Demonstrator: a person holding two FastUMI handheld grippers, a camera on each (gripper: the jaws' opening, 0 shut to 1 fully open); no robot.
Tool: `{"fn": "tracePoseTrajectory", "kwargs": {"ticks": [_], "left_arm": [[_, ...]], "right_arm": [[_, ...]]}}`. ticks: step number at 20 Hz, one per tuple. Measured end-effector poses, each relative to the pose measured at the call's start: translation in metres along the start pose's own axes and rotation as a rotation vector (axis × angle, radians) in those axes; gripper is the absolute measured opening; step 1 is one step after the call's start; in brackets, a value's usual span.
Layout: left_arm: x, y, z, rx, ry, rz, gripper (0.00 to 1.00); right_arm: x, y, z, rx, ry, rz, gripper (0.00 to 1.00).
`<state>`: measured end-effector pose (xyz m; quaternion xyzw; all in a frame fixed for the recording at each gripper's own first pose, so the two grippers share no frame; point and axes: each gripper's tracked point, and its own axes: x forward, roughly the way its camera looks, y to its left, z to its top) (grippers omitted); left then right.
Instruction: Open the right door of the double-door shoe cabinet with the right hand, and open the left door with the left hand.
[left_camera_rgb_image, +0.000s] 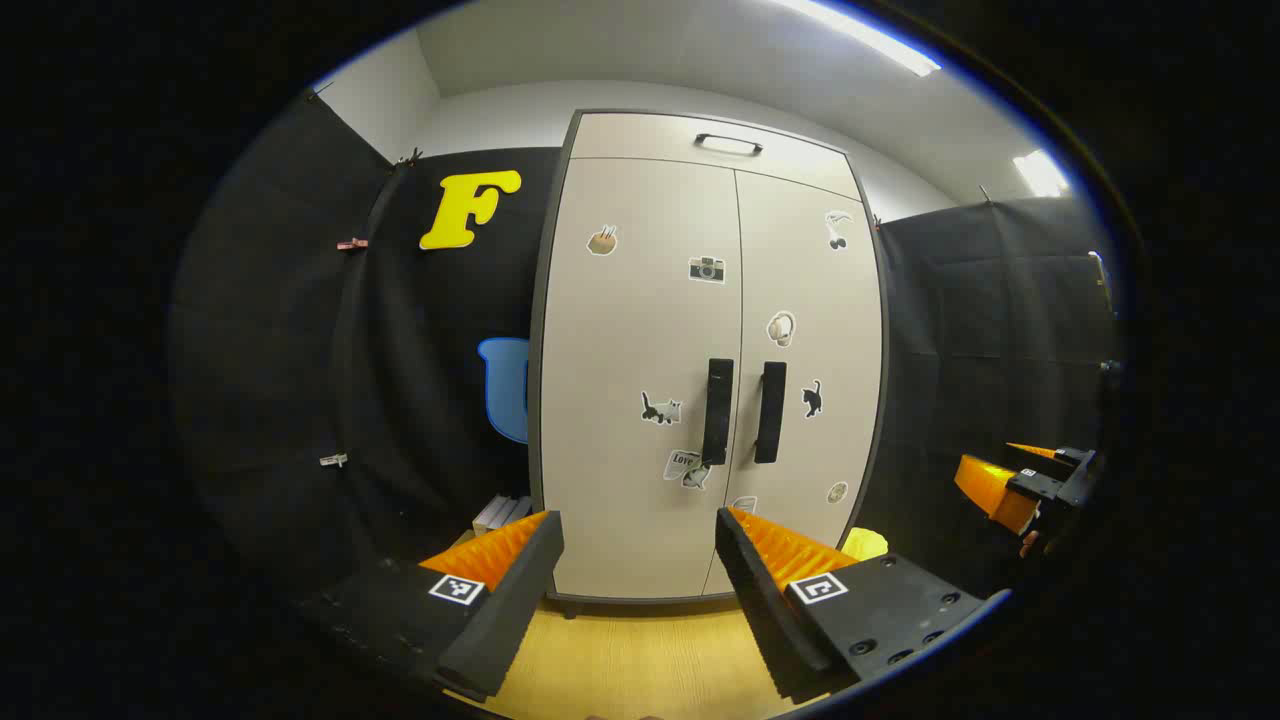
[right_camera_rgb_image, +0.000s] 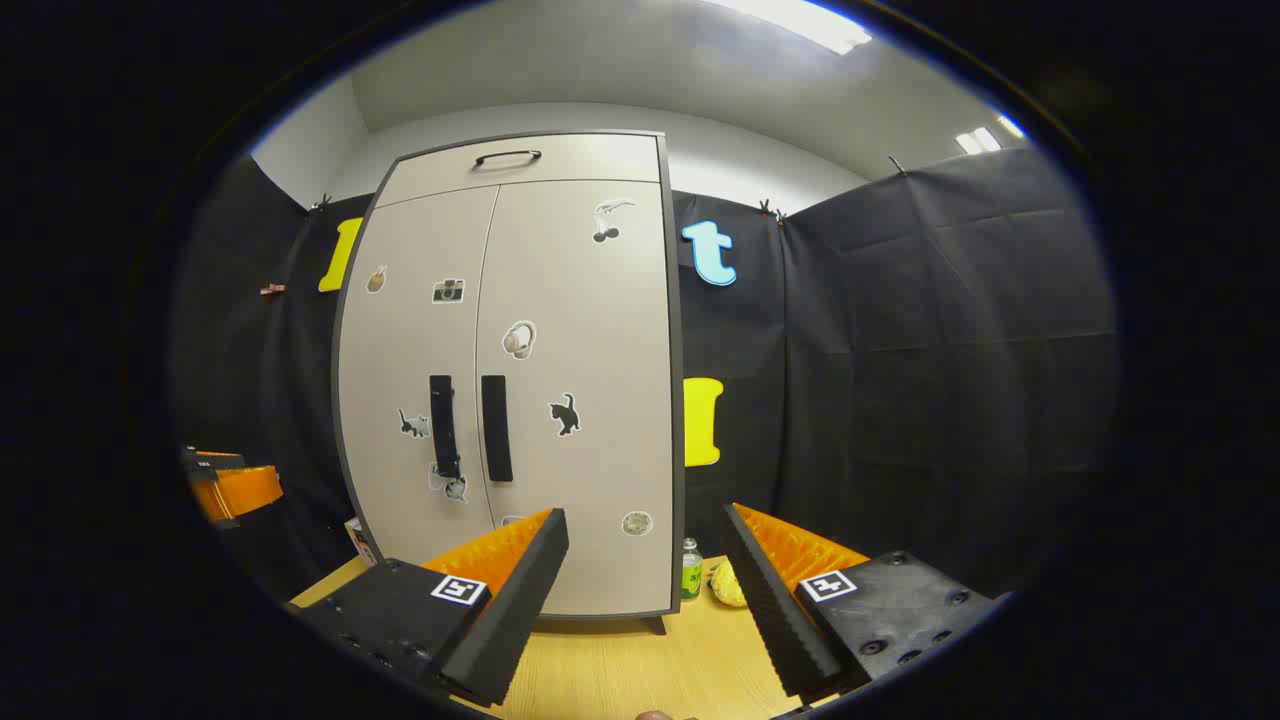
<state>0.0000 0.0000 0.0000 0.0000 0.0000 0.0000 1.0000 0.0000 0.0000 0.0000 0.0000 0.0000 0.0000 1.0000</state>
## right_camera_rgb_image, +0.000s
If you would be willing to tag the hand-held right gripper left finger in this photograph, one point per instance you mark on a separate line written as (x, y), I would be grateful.
(520, 610)

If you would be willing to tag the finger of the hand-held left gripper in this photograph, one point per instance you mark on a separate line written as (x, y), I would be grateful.
(212, 461)
(240, 490)

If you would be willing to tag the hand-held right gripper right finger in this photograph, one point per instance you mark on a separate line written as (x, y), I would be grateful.
(775, 610)

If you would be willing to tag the beige cabinet door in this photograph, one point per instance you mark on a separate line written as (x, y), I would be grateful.
(400, 350)
(590, 300)

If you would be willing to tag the beige double-door shoe cabinet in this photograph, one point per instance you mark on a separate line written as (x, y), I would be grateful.
(676, 400)

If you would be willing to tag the beige cabinet drawer front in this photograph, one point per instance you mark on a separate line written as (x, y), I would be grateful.
(590, 160)

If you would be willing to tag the yellow sponge ball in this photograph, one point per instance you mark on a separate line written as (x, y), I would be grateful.
(728, 585)

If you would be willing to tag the small green bottle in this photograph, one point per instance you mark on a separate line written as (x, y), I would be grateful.
(692, 575)

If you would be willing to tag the small printed cardboard box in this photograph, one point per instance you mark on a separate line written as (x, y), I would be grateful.
(360, 542)

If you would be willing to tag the black backdrop cloth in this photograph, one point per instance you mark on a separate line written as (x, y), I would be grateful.
(900, 350)

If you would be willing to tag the small ceiling light panels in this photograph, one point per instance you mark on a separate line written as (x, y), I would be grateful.
(985, 137)

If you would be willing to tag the long ceiling light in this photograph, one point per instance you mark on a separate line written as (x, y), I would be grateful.
(810, 22)

